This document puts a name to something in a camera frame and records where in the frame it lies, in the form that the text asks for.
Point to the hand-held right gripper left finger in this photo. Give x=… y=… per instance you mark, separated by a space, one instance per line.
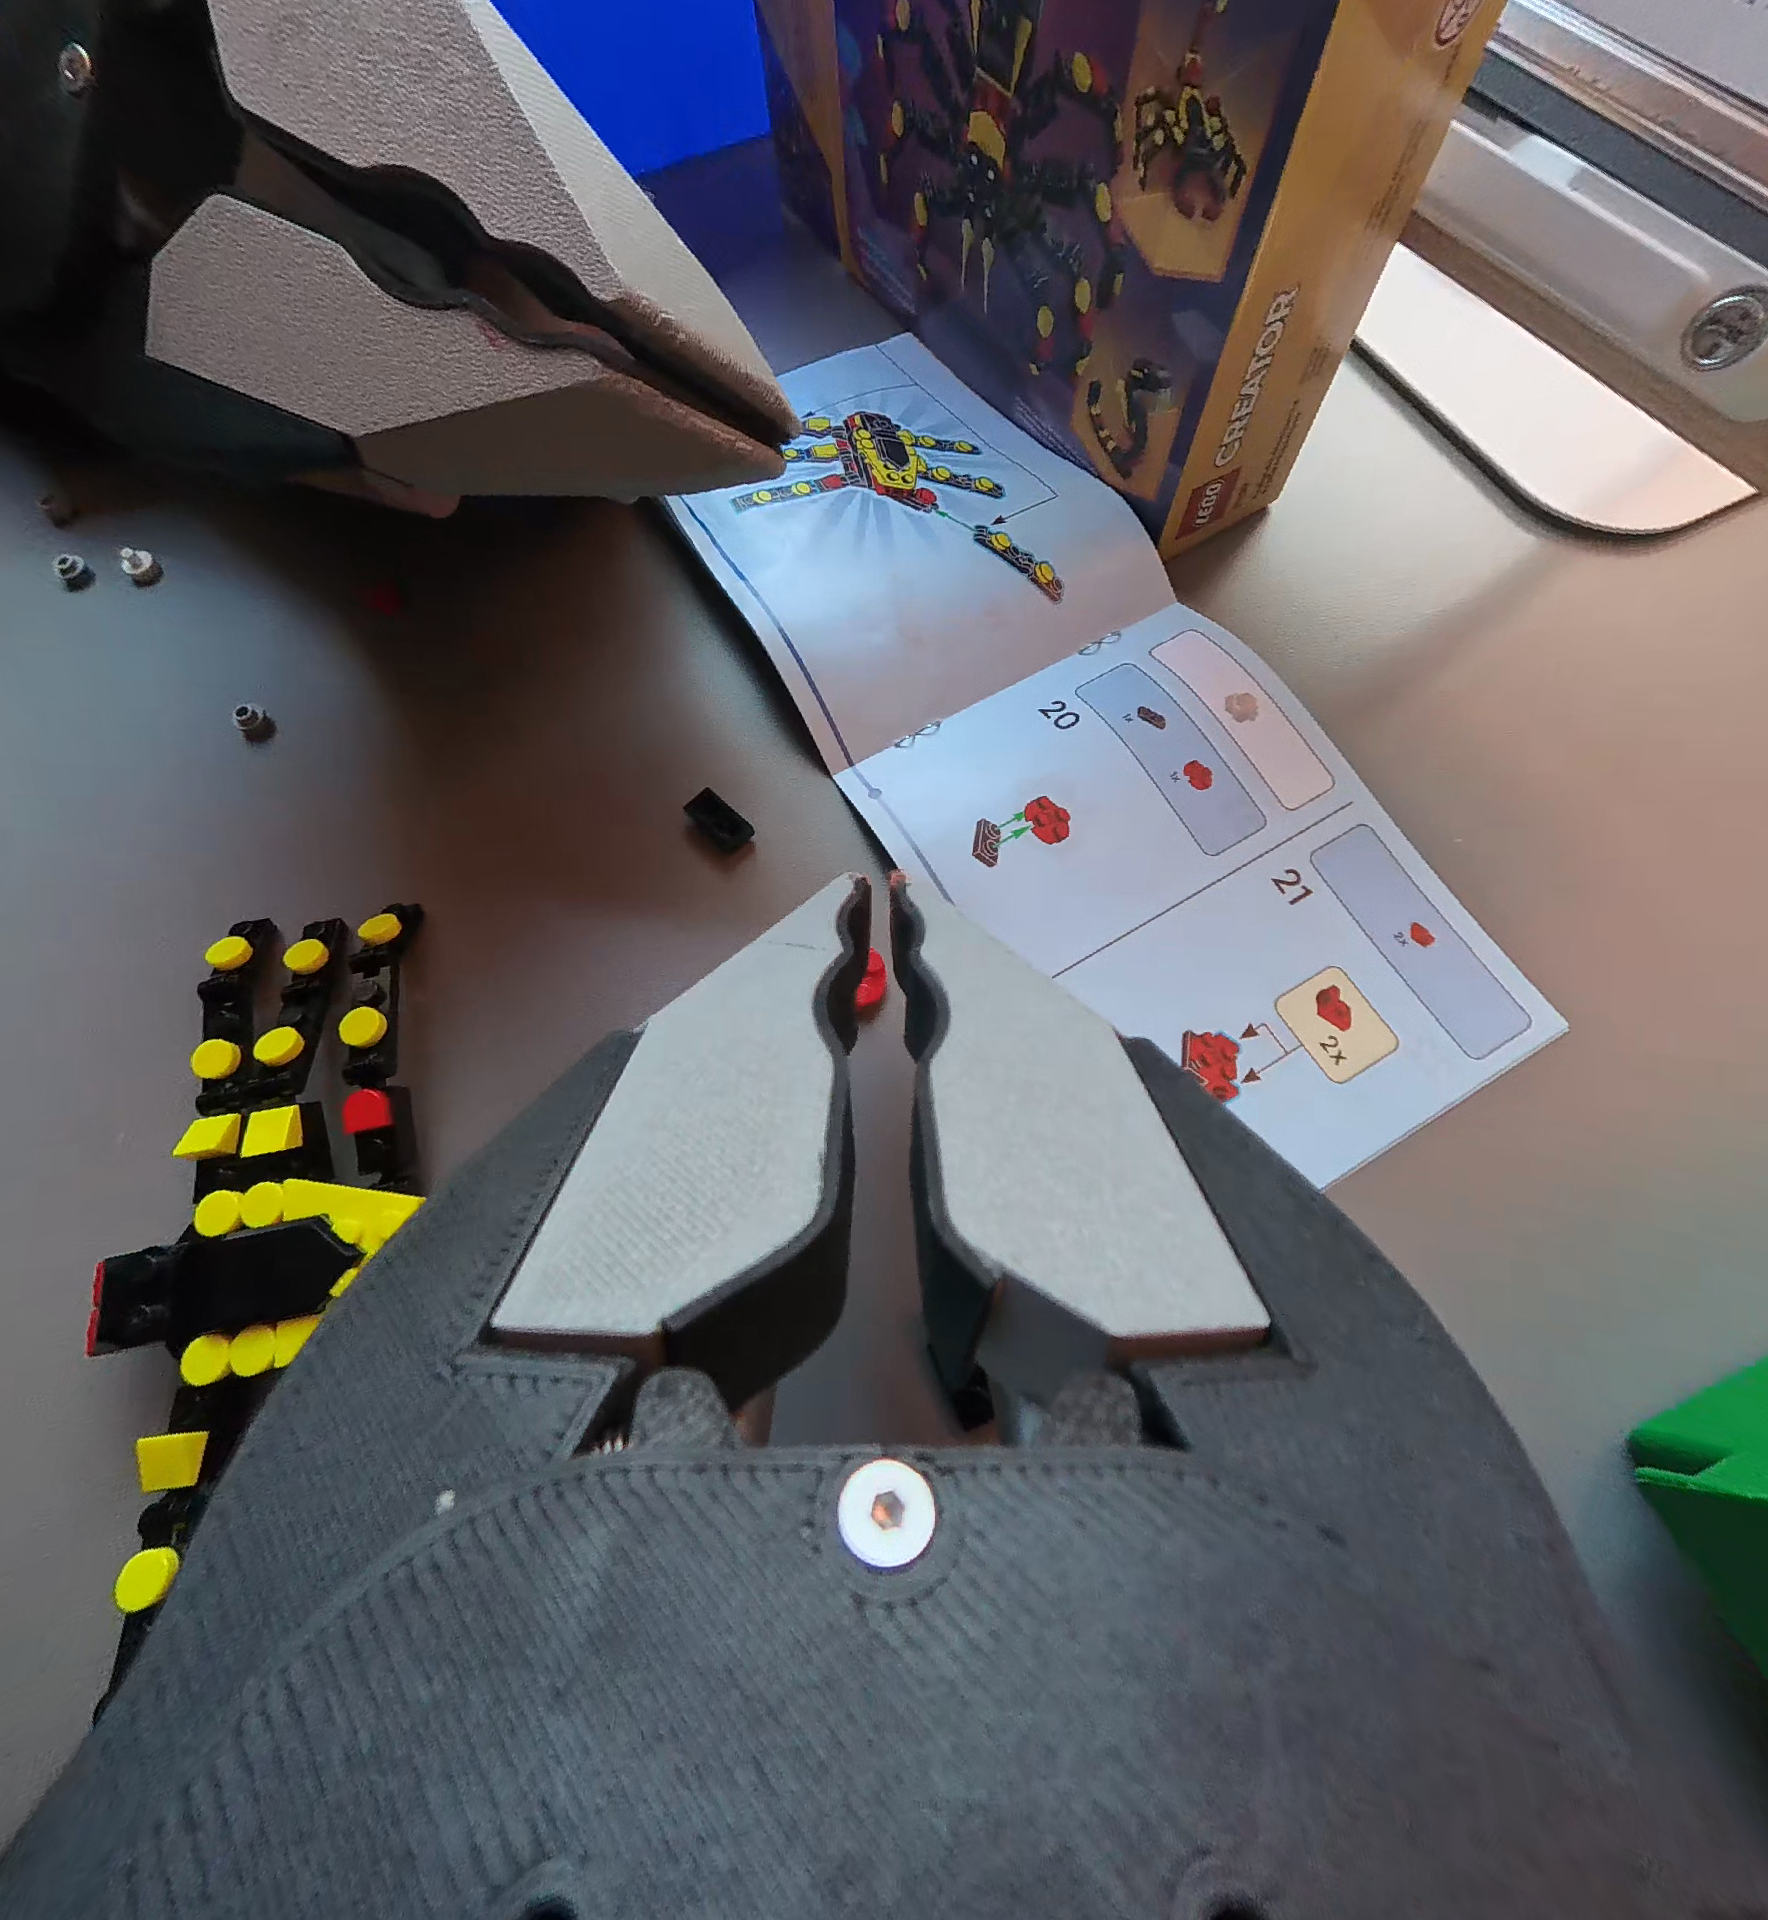
x=703 y=1170

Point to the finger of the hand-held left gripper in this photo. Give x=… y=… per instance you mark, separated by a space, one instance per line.
x=372 y=360
x=479 y=135

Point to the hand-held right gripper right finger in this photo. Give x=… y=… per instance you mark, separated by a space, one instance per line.
x=1079 y=1186

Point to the small grey lego stud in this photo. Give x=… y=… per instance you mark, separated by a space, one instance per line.
x=138 y=565
x=254 y=720
x=71 y=570

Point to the small black lego plate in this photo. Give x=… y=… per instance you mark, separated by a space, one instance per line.
x=720 y=820

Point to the black yellow lego spider model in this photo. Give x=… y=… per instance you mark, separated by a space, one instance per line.
x=254 y=1260

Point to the lego instruction booklet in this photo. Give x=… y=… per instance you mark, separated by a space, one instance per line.
x=884 y=601

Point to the lego set box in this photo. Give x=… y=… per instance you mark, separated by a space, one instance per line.
x=1125 y=225

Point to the blue plastic bin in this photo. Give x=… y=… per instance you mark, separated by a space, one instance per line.
x=630 y=76

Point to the green plastic bin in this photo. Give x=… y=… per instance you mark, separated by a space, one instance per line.
x=1753 y=1546

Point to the white stand base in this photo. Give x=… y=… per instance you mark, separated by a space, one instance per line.
x=1545 y=434

